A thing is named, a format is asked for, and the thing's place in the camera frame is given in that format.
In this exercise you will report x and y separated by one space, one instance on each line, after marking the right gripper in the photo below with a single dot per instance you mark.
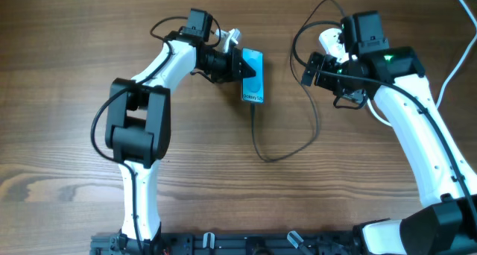
328 63

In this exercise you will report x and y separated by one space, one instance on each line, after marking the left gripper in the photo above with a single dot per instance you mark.
235 61

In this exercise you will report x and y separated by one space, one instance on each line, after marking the Galaxy S25 smartphone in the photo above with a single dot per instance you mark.
253 87

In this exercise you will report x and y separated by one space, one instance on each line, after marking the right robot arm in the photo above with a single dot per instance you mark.
359 65

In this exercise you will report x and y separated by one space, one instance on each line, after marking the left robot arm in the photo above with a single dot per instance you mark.
138 128

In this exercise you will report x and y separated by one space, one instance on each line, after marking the white power strip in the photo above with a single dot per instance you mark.
330 41

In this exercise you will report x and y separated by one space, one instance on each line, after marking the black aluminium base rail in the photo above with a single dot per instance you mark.
332 243

